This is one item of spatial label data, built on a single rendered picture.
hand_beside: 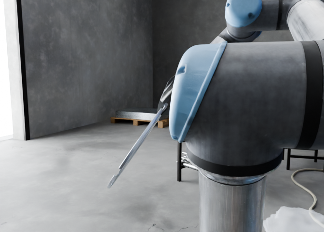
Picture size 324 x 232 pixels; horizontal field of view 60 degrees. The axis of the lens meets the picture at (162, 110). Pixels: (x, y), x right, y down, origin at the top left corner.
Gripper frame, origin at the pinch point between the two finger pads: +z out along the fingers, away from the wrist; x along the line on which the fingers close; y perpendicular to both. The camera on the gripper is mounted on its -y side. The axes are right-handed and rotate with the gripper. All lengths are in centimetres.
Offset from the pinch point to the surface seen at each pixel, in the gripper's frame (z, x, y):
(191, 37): -121, -21, -670
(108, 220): 94, 38, -109
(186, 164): 39, 69, -179
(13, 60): 138, -181, -348
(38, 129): 201, -87, -368
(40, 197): 140, -7, -145
